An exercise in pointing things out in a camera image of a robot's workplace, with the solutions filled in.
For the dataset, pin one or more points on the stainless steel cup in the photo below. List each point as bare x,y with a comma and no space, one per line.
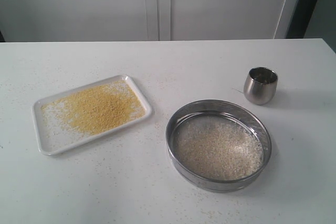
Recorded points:
260,85

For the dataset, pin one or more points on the round steel mesh sieve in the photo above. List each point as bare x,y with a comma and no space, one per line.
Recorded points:
202,113

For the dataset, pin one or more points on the white cabinet with doors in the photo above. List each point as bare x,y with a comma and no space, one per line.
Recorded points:
137,20

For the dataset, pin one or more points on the yellow grain pile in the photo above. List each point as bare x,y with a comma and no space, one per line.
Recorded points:
218,151

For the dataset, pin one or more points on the yellow fine sifted grains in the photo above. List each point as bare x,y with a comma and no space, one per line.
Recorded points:
95,110

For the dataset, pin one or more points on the white rectangular plastic tray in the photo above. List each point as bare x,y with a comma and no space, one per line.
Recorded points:
53,140

